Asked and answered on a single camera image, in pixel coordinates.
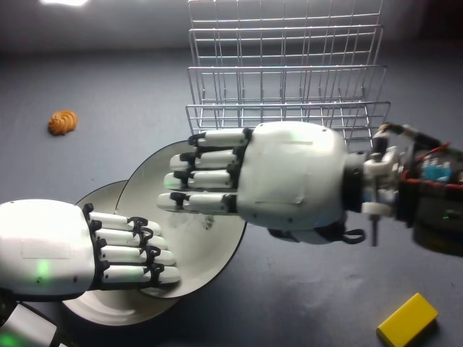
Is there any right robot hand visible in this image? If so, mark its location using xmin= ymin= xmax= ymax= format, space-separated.
xmin=156 ymin=121 xmax=366 ymax=247

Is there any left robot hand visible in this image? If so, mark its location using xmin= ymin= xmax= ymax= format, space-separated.
xmin=0 ymin=200 xmax=182 ymax=303

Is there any yellow rectangular block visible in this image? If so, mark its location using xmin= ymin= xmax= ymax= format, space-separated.
xmin=376 ymin=292 xmax=440 ymax=347

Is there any silver wire rack shelf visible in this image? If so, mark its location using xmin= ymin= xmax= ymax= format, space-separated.
xmin=184 ymin=0 xmax=392 ymax=153

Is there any white plate with black rim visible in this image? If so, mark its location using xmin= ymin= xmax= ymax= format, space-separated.
xmin=61 ymin=179 xmax=182 ymax=329
xmin=114 ymin=139 xmax=249 ymax=299

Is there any orange swirl cookie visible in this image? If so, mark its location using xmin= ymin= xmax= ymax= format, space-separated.
xmin=48 ymin=109 xmax=78 ymax=137

